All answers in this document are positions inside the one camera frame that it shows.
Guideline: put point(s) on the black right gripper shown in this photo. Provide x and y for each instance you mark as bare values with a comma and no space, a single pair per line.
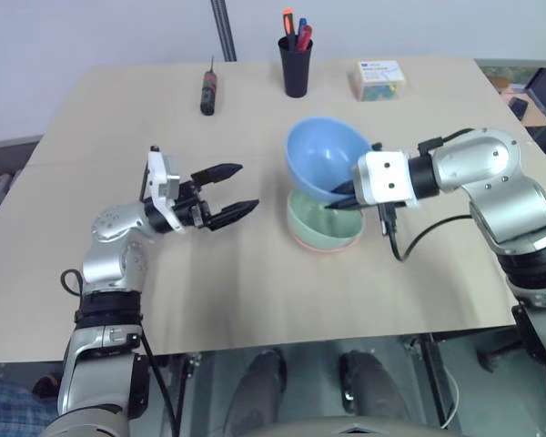
388,218

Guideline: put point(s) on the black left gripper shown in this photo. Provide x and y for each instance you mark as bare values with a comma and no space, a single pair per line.
190,205

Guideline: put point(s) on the blue bowl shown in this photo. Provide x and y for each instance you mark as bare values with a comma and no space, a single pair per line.
323,150

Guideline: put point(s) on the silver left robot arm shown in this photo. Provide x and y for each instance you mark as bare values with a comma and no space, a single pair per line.
114,259

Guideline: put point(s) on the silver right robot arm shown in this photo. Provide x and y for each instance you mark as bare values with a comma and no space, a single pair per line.
496,182

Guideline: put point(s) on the green bowl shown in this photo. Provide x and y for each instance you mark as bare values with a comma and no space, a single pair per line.
318,223

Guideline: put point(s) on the pink bowl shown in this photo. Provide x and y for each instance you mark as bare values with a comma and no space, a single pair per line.
327,250

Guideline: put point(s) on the black and red screwdriver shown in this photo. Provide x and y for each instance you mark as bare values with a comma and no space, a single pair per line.
208,91

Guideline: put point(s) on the clear box of coloured clips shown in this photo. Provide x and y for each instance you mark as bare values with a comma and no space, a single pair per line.
377,82

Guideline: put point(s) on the black pen cup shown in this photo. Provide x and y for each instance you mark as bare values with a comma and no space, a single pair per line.
296,73

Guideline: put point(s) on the black ribbed pole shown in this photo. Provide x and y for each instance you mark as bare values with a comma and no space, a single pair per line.
224,32

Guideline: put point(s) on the red pen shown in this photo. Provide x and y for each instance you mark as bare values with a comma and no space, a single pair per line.
304,38

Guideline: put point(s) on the blue pen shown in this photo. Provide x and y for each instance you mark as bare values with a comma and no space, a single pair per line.
301,28

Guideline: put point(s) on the black phone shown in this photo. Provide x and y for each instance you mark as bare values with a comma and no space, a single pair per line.
518,107

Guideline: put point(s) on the brown cardboard sheet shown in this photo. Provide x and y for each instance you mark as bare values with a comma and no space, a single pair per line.
534,116

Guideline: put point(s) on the silver robot torso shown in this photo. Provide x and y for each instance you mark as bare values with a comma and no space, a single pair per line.
255,428

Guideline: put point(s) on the blue plaid cloth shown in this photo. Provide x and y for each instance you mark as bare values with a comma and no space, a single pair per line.
9,409

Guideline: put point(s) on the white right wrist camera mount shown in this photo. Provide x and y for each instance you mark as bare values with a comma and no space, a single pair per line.
384,177

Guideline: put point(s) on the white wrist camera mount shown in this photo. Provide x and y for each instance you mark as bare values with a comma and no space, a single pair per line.
384,177
161,175

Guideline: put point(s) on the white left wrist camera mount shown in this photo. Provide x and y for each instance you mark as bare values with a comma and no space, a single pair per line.
161,175

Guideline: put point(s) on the black table frame leg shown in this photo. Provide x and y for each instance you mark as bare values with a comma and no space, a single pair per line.
437,378

